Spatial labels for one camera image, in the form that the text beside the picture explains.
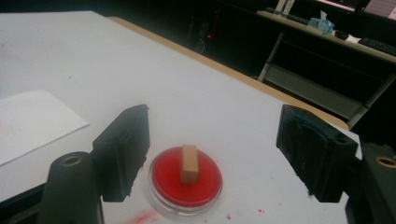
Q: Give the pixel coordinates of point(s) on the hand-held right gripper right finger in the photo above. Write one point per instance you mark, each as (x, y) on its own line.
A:
(314, 155)

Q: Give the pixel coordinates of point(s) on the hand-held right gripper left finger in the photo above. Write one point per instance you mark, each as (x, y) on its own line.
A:
(123, 152)

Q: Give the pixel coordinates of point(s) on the wooden stamp block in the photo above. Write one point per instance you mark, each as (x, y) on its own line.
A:
(189, 164)

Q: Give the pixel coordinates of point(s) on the round red ink pad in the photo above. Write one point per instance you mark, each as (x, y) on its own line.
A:
(186, 183)

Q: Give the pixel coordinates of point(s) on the white paper sheet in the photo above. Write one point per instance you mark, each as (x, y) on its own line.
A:
(29, 124)

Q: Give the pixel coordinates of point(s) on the small black device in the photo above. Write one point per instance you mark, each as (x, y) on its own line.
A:
(342, 34)

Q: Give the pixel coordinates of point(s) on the black keyboard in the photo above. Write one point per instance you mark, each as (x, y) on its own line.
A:
(377, 45)

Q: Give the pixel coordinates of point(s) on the blue tissue pack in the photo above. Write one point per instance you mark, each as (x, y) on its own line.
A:
(322, 24)

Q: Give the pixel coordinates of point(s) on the metal frame desk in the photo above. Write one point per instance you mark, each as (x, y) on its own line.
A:
(323, 77)

